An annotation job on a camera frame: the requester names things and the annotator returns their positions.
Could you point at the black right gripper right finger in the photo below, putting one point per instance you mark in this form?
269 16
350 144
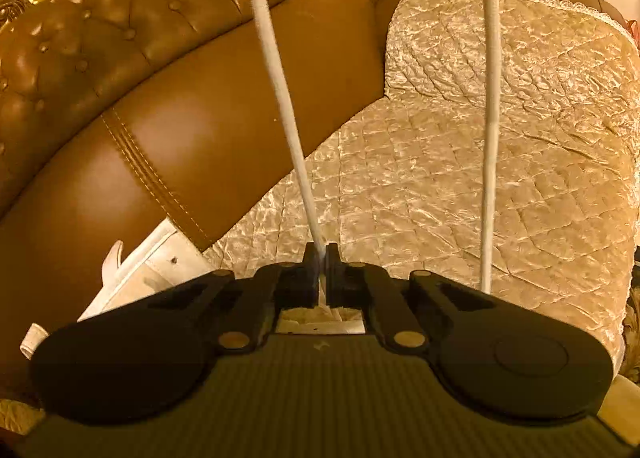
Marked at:
408 316

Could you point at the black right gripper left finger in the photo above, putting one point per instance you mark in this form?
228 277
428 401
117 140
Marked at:
234 315

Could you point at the white high-top boot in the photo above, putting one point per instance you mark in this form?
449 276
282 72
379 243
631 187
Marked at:
164 259

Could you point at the white shoelace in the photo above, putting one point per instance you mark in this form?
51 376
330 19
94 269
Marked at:
493 65

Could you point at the beige quilted seat cover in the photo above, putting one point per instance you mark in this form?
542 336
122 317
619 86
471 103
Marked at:
399 185

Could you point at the brown tufted leather sofa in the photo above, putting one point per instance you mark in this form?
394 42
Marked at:
117 115

